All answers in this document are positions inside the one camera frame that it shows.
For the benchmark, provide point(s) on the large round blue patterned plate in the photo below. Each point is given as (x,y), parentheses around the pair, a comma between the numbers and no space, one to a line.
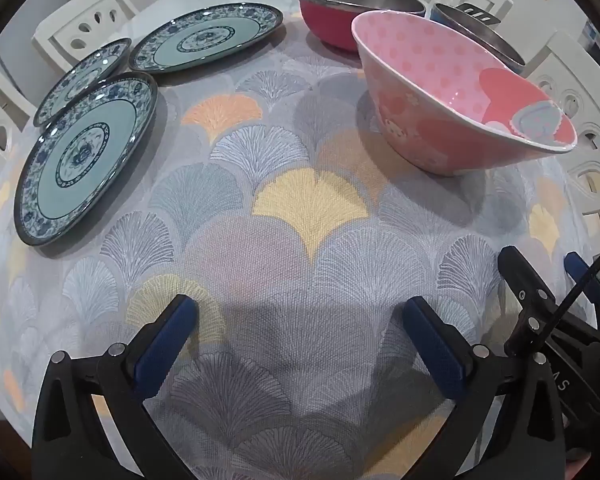
(80,170)

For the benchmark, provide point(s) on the blue steel bowl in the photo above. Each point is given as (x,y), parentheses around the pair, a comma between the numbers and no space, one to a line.
(480,40)

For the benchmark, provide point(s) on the fan pattern tablecloth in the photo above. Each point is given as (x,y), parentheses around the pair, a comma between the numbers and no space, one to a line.
(300,260)

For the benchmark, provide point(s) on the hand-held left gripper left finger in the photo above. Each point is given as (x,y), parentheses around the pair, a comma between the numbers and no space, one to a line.
(165,340)

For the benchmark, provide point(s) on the small round blue patterned plate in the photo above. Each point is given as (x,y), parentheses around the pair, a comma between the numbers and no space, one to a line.
(80,77)

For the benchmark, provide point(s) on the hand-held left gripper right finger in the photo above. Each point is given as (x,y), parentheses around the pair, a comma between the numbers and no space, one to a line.
(435,350)

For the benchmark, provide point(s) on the red steel bowl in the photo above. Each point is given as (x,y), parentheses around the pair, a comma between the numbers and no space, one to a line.
(325,25)

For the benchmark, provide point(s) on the pink printed bowl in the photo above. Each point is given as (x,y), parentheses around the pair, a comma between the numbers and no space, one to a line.
(430,75)

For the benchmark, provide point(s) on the oval blue patterned plate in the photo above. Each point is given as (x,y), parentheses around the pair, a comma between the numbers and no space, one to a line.
(205,40)

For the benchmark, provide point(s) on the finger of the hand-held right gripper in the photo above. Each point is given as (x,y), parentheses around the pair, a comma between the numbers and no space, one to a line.
(577,267)
(522,285)

